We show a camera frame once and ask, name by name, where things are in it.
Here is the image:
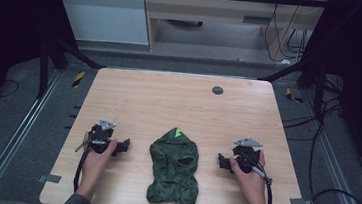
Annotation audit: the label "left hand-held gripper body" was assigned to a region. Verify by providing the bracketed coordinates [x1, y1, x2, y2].
[86, 116, 122, 157]

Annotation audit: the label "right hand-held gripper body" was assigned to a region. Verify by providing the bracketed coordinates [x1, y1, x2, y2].
[229, 135, 265, 176]

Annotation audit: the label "person's right hand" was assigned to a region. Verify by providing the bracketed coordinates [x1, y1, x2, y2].
[224, 147, 271, 204]

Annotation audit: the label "person's left hand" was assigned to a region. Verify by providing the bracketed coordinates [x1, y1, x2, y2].
[76, 131, 120, 200]

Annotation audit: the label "yellow black striped tape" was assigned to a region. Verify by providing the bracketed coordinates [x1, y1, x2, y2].
[284, 87, 306, 105]
[71, 69, 87, 90]

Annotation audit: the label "grey round table grommet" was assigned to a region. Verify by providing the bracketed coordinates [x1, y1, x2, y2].
[211, 85, 225, 96]

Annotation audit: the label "white cabinet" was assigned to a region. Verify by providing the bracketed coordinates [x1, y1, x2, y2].
[44, 0, 155, 49]

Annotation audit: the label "light wooden desk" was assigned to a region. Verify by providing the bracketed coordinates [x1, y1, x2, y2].
[135, 0, 327, 68]

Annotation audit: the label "left hand-held gripper cable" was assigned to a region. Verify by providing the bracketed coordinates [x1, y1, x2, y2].
[70, 137, 108, 196]

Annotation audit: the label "hand-held gripper cable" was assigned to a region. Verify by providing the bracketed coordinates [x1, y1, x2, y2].
[232, 151, 278, 204]
[70, 137, 108, 196]

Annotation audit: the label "right hand-held gripper cable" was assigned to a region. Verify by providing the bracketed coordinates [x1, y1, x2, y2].
[232, 151, 278, 204]

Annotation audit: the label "grey table bracket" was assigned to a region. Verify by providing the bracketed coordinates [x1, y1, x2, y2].
[289, 196, 314, 204]
[37, 173, 62, 186]

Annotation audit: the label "aluminium floor rail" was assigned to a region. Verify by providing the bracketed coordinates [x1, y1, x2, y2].
[291, 89, 362, 204]
[0, 64, 63, 204]

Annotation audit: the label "black diagonal frame strut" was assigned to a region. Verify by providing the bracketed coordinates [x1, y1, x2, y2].
[258, 52, 322, 87]
[49, 34, 109, 72]

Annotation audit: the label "black upright frame post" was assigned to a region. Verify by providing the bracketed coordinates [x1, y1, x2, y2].
[312, 62, 328, 123]
[35, 38, 54, 101]

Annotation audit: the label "thin black floor cable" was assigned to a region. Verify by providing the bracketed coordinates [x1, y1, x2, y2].
[0, 78, 21, 101]

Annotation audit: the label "black looped floor cable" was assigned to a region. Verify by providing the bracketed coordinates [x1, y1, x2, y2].
[304, 120, 362, 204]

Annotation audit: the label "black hanging desk cables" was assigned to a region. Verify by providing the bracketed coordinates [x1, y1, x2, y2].
[260, 0, 315, 67]

